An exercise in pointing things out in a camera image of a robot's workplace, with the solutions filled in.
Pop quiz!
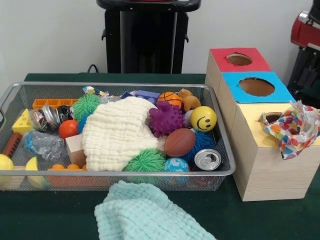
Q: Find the orange plastic tray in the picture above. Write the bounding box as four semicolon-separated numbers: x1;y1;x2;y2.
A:
32;98;80;110

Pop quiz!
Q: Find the silver drink can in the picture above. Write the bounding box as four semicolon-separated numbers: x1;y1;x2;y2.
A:
194;148;222;171

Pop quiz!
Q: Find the plain yellow ball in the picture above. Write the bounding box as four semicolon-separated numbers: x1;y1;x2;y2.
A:
0;153;16;190

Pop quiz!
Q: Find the cream knitted cloth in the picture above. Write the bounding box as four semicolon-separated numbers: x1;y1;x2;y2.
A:
81;96;167;172

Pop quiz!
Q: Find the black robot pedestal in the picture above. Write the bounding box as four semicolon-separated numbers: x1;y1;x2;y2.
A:
96;0;202;75

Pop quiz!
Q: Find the wooden box with three holes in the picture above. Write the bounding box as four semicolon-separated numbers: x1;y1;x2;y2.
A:
205;47;320;202

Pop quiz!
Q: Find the orange toy brick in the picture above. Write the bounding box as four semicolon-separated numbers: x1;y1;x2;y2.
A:
47;163;89;174

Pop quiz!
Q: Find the purple spiky ball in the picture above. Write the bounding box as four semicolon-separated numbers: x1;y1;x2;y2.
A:
148;101;187;138

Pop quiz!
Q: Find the black cable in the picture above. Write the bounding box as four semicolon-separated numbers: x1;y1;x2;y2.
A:
87;63;101;75

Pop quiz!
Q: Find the brown toy football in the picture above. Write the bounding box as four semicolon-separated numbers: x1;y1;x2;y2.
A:
165;128;196;157

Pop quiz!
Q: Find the orange toy basketball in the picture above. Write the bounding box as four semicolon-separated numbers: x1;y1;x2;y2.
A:
157;91;183;108

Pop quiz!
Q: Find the green spiky ball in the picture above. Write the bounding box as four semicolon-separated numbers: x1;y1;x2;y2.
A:
123;148;167;186
73;93;101;121

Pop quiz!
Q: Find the yellow smiley face ball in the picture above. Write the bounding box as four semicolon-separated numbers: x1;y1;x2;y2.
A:
190;105;218;132

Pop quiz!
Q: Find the white multicolour print cloth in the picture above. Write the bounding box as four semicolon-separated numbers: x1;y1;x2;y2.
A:
260;100;320;160

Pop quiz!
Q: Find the shallow wire mesh bin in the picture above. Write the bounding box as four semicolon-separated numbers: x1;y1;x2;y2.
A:
0;81;237;192

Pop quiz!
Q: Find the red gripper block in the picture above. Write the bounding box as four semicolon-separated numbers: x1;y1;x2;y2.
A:
291;10;320;50

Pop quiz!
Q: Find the yellow cheese wedge toy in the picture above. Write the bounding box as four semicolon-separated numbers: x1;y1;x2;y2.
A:
12;108;35;136

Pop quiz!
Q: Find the mint green knitted cloth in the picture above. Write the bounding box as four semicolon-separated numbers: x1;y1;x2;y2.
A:
95;179;216;240

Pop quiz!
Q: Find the plain wooden block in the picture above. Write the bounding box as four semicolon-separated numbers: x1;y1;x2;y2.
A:
65;133;87;168

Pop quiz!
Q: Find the red ball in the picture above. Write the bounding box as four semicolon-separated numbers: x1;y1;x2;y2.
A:
58;119;80;140

